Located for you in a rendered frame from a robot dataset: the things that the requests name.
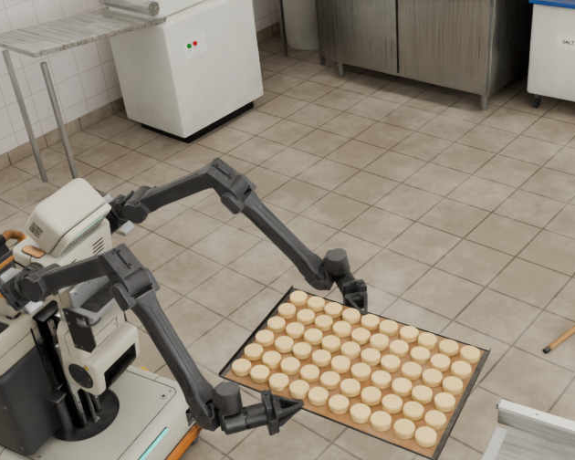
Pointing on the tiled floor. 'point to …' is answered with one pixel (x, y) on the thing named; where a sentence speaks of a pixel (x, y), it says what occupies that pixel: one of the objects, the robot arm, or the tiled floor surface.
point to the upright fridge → (432, 40)
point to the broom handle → (569, 333)
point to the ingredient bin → (562, 50)
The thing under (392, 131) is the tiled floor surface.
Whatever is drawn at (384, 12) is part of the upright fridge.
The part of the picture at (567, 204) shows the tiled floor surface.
